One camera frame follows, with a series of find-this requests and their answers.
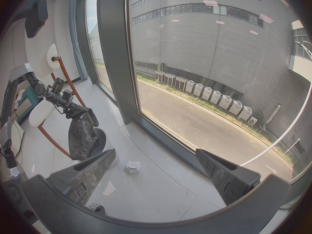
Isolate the blue-green curtain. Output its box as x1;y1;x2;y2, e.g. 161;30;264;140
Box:
69;0;89;80

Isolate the white trash bin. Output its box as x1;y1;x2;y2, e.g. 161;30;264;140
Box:
91;128;120;168

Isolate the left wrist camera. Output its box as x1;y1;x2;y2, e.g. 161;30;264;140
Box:
62;90;73;104

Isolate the black plastic bag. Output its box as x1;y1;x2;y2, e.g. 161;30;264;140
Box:
68;111;99;161

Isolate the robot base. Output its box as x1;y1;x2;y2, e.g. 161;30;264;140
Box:
0;116;106;228

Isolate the window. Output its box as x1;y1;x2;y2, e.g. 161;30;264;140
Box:
76;0;312;210

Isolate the crumpled white paper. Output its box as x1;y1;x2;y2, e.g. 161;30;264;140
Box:
125;160;141;174

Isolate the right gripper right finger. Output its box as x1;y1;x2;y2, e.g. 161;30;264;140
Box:
195;148;262;206

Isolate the white cushioned wooden chair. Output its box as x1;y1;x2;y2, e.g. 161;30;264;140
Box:
29;44;86;160

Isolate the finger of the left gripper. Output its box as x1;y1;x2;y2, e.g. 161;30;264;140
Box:
84;108;99;128

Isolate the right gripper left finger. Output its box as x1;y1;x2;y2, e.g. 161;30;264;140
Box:
47;148;117;206

